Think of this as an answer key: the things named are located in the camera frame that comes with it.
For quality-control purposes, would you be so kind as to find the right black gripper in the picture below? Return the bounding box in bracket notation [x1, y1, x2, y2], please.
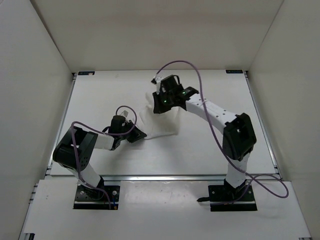
[153, 89, 175, 115]

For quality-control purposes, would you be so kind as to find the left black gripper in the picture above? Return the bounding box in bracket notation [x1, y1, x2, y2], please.
[119, 119, 146, 143]

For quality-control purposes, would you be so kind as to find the white pleated skirt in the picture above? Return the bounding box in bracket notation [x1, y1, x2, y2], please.
[137, 92, 181, 140]

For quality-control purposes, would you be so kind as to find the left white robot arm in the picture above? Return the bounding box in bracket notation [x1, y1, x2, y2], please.
[52, 115, 147, 199]

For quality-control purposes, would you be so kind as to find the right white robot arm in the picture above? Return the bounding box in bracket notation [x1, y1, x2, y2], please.
[151, 74, 257, 200]

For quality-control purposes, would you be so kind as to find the right blue corner label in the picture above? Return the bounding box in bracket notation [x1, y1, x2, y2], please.
[225, 69, 243, 74]

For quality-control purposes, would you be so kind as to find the blue corner label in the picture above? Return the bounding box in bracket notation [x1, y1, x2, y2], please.
[225, 69, 243, 74]
[77, 71, 95, 76]

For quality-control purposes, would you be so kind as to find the left blue corner label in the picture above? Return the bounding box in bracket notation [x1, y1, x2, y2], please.
[77, 71, 95, 76]

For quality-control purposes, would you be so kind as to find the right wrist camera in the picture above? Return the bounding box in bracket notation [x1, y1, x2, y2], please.
[151, 74, 180, 95]

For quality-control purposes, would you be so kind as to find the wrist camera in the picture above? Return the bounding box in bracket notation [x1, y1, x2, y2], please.
[108, 110, 130, 134]
[151, 74, 180, 95]

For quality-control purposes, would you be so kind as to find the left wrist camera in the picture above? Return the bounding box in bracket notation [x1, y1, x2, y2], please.
[108, 110, 130, 134]

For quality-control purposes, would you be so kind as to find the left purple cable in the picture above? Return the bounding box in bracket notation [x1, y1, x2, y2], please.
[70, 105, 138, 210]

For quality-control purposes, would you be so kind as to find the purple cable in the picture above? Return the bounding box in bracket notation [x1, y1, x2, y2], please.
[155, 59, 290, 200]
[70, 105, 138, 210]

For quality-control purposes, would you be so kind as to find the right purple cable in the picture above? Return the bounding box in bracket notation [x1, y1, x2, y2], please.
[155, 59, 290, 200]

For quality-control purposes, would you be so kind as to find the front aluminium rail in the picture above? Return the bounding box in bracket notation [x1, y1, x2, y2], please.
[103, 175, 225, 182]

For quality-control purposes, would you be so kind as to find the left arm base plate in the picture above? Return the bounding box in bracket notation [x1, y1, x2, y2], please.
[73, 183, 121, 211]

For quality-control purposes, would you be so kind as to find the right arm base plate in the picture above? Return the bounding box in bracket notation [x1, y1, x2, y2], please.
[197, 185, 258, 212]

